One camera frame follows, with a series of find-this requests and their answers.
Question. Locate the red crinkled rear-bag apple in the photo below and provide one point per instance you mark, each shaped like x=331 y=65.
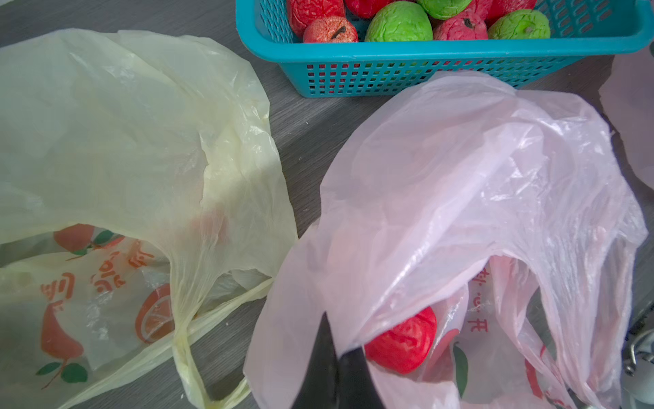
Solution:
x=406 y=346

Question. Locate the smooth red apple with stem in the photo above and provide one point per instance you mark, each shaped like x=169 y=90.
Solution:
x=330 y=30

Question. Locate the pink plastic bag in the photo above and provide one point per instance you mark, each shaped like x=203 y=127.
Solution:
x=506 y=213
x=627 y=99

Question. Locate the pink plastic bag front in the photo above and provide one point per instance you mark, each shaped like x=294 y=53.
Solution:
x=627 y=99

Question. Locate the teal perforated plastic basket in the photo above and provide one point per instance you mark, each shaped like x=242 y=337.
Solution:
x=579 y=29

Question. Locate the green apple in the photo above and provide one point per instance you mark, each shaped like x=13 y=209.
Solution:
x=400 y=21
x=444 y=9
x=521 y=24

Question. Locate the yellow plastic bag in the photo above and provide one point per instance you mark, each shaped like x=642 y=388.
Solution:
x=142 y=202

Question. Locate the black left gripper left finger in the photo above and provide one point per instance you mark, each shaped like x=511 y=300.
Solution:
x=319 y=389

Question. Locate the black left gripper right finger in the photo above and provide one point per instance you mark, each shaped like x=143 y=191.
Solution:
x=356 y=388

